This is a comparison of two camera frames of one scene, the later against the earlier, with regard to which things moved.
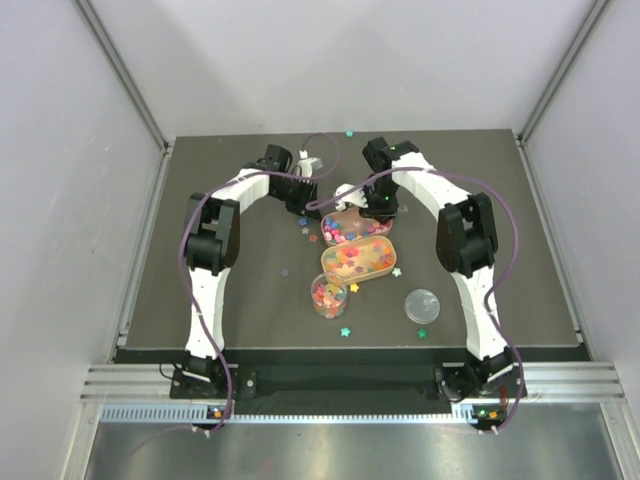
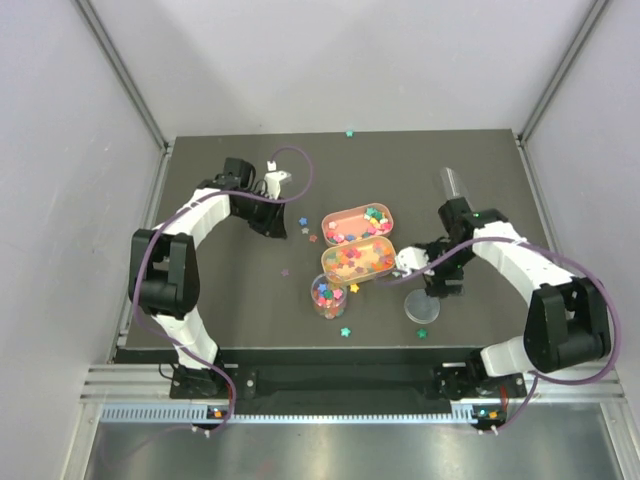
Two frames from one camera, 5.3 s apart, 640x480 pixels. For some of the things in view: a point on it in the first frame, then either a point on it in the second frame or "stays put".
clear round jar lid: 422,306 stays put
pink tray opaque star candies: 341,227 stays put
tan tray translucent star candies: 361,258 stays put
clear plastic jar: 329,294 stays put
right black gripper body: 381,199 to 449,269
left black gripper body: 304,198 to 270,220
